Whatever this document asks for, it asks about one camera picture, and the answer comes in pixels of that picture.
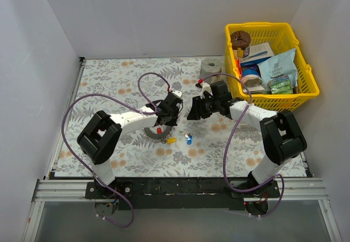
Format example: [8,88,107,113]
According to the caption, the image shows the large silver keyring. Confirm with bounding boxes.
[142,99,181,141]

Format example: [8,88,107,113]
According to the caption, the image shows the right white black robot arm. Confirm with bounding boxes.
[187,80,307,197]

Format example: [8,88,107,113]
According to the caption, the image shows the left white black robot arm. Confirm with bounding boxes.
[77,91,183,198]

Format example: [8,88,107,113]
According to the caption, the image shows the floral table mat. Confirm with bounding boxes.
[55,58,264,178]

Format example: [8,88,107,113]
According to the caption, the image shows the yellow plastic basket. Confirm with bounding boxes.
[224,22,319,111]

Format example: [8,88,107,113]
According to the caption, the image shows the white blue box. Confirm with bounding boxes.
[242,42,275,62]

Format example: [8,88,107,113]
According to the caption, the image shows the green snack packet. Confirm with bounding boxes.
[267,75,293,95]

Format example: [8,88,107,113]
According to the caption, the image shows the brown lidded can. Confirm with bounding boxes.
[230,31,251,58]

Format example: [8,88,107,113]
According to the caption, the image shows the blue cassava chips bag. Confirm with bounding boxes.
[258,48,298,87]

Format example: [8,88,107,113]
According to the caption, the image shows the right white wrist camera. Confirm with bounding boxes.
[200,82,213,99]

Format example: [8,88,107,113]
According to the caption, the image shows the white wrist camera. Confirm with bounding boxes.
[172,90,182,98]
[200,82,213,99]

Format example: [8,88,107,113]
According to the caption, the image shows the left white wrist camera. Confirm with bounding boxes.
[172,90,182,98]

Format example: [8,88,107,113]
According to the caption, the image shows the aluminium frame rail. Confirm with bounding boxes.
[23,177,341,241]

